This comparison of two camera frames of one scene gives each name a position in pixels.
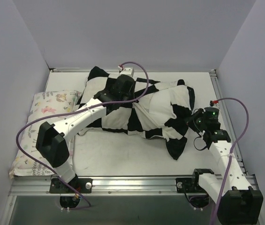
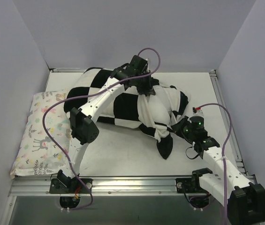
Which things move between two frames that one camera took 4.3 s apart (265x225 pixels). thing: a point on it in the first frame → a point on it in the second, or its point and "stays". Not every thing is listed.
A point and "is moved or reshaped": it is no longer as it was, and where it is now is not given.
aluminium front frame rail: x=39 y=186 stays
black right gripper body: x=191 y=119 → x=179 y=124
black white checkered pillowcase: x=156 y=110 is moved or reshaped
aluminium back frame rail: x=212 y=71 stays
